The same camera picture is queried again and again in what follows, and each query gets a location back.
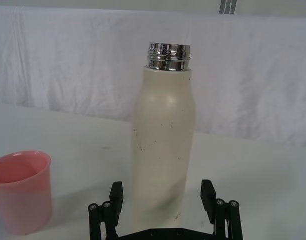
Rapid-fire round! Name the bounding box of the white table cloth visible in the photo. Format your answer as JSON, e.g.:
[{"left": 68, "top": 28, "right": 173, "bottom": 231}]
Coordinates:
[{"left": 0, "top": 102, "right": 306, "bottom": 240}]

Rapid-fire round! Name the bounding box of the pink plastic cup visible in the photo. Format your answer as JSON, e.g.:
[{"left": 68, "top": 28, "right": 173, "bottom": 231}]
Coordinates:
[{"left": 0, "top": 149, "right": 54, "bottom": 229}]

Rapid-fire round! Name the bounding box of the cream vacuum bottle steel neck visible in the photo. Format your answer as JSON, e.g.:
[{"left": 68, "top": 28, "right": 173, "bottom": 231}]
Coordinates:
[{"left": 128, "top": 42, "right": 199, "bottom": 229}]

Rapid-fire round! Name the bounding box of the grey striped post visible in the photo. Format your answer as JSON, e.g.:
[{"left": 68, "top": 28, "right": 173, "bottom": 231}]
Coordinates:
[{"left": 218, "top": 0, "right": 238, "bottom": 15}]

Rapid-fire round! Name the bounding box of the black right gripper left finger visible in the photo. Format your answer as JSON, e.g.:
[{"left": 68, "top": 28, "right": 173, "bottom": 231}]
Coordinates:
[{"left": 87, "top": 181, "right": 124, "bottom": 240}]

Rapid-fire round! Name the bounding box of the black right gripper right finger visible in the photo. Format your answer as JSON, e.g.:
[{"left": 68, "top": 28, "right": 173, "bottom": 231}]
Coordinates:
[{"left": 200, "top": 179, "right": 241, "bottom": 240}]

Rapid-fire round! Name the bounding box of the white wrinkled backdrop cloth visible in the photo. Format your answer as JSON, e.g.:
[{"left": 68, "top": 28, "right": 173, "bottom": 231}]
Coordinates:
[{"left": 0, "top": 4, "right": 306, "bottom": 149}]

